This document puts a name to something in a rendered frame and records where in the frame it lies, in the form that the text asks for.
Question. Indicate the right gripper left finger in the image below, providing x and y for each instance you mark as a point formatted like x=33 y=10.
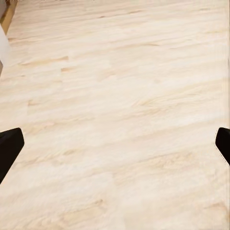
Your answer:
x=11 y=143

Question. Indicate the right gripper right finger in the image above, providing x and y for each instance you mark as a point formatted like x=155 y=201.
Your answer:
x=223 y=142

